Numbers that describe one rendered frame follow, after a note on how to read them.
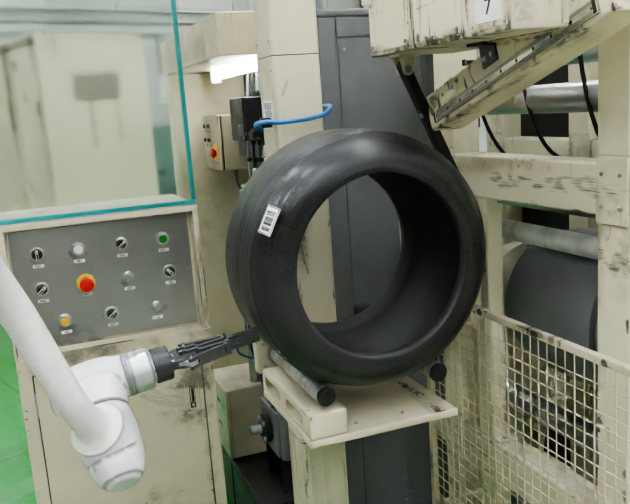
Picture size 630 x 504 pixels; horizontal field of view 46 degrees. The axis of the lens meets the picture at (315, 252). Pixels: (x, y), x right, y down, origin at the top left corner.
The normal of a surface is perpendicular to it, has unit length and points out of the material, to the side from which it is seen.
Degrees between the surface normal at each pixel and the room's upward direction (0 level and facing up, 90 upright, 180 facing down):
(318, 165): 50
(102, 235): 90
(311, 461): 90
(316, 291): 90
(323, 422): 90
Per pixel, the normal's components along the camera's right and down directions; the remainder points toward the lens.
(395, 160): 0.37, -0.04
